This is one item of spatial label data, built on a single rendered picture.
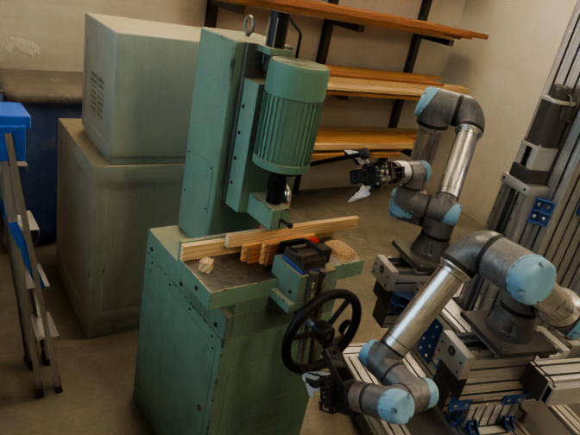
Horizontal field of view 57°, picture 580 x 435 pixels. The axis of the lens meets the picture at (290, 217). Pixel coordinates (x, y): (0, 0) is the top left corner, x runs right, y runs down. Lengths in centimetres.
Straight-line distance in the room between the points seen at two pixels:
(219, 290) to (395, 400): 56
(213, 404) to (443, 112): 124
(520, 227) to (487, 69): 339
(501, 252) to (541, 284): 11
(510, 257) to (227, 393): 96
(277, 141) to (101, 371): 146
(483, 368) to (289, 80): 107
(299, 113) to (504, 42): 381
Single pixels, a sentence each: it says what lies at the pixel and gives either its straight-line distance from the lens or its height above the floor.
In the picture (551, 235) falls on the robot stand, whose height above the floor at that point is 111.
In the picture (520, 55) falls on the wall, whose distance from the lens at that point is 507.
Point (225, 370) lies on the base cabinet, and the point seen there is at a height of 59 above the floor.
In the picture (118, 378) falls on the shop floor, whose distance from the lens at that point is 255.
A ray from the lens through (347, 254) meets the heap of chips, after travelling 181.
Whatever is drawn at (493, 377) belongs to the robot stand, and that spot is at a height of 68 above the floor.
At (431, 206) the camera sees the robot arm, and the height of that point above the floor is 113.
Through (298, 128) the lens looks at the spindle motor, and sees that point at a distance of 152.
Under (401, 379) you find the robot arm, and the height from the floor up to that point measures 89.
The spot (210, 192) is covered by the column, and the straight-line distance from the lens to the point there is 179.
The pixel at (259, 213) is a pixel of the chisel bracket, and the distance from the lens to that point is 169.
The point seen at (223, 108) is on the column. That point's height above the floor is 131.
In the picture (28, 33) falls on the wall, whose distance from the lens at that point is 362.
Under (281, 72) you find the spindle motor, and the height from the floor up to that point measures 148.
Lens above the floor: 172
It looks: 24 degrees down
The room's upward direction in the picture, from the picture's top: 12 degrees clockwise
